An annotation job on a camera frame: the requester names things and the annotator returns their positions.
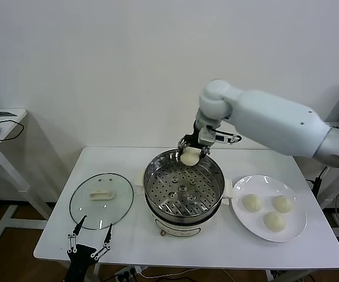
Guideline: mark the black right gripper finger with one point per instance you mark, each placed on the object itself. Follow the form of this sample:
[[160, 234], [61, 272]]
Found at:
[[181, 147], [206, 150]]

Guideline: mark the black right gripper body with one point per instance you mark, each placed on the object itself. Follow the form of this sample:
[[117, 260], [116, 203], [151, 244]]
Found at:
[[194, 139]]

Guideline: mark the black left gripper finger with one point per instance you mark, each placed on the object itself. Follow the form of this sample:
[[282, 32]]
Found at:
[[71, 242], [107, 241]]

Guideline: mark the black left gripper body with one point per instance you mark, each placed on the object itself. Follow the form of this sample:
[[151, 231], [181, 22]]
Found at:
[[81, 257]]

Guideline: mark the white steamed baozi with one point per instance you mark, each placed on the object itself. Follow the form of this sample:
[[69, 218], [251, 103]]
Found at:
[[275, 222], [190, 157], [282, 204], [252, 202]]

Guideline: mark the round glass pot lid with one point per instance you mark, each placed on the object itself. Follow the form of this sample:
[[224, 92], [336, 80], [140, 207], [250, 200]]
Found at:
[[101, 195]]

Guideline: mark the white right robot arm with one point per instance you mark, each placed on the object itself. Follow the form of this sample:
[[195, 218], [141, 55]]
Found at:
[[275, 123]]

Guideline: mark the stainless steel steamer basket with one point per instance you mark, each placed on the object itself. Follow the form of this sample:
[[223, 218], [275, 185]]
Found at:
[[184, 188]]

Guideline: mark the white power strip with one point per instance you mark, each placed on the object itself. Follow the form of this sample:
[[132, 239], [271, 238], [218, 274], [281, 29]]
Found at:
[[128, 273]]

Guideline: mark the white electric cooker base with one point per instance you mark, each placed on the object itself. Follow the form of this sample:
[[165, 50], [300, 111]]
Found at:
[[181, 229]]

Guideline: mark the white round plate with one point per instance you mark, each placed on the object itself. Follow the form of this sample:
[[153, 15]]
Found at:
[[295, 223]]

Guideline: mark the white side table with mouse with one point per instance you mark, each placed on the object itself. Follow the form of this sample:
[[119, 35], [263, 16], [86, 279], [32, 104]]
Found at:
[[1, 130]]

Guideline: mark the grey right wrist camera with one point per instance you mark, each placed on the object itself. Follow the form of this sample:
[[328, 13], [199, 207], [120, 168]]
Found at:
[[207, 135]]

